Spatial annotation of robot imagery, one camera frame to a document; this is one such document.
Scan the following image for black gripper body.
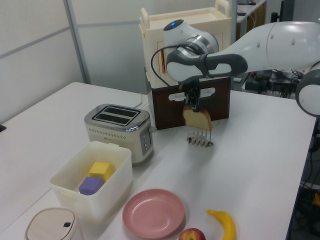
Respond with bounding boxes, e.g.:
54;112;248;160
177;79;201;97

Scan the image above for brown-crusted bread slice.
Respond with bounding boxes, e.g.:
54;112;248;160
182;106;214;131

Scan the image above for chrome and cream toaster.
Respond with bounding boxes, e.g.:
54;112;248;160
83;103;157;166

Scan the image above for dark brown box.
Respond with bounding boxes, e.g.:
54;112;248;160
151;76;231;131

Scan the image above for metal toast rack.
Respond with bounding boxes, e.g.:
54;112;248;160
186;128;215;149

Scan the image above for white background desk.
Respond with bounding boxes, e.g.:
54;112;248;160
236;0;267;26

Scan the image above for yellow foam cube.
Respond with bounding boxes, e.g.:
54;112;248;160
88;161;113;183

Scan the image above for black monitor stand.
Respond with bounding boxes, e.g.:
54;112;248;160
270;0;285;24

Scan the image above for pink plate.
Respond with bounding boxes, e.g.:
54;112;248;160
122;188;186;238

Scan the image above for yellow banana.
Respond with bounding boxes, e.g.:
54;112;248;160
206;209;237;240

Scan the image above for purple foam cube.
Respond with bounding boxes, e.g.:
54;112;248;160
78;176;104;196

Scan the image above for white plastic container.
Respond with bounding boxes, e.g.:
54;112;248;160
49;140;133;221

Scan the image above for red apple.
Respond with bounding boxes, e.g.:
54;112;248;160
178;227;207;240

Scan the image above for yellow background object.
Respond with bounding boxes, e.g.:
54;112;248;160
311;192;320;213

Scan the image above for cream lidded trash can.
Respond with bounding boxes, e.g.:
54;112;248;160
24;207;85;240

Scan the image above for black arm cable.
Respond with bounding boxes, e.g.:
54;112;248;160
150;44;214;87

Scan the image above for cream cabinet with handles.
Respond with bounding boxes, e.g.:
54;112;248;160
138;0;232;89

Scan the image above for tangled background cables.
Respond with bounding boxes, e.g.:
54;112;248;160
243;69;305;98

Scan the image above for grey metal partition post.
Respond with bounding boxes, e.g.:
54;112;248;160
65;0;91;85

